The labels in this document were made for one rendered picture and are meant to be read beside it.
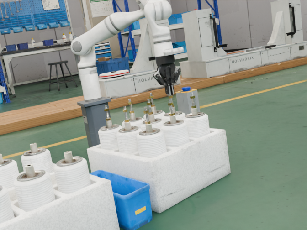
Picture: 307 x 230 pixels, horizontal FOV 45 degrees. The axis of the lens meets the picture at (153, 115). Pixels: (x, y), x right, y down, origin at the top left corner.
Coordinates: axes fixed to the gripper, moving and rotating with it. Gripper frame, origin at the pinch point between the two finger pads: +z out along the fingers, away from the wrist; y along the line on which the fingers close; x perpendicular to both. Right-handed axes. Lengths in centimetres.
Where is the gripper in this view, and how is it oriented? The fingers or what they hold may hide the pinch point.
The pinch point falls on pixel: (169, 90)
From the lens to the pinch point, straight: 150.8
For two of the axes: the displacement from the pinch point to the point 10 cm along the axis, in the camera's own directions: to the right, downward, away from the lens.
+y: -8.0, 2.4, -5.5
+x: 5.7, 0.7, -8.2
